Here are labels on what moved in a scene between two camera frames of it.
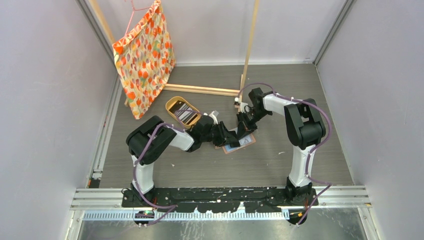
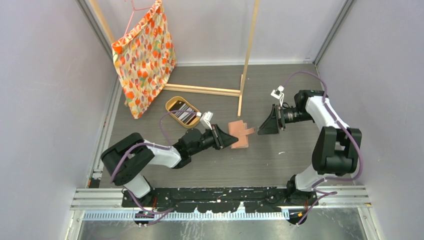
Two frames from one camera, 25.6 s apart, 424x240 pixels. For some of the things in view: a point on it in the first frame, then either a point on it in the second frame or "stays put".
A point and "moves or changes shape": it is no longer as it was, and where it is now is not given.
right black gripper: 247,128 → 275,120
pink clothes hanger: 134,9 stays put
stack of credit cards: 185,117 stays put
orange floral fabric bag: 145,58 stays put
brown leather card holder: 244,142 moves or changes shape
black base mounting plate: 225,200 stays put
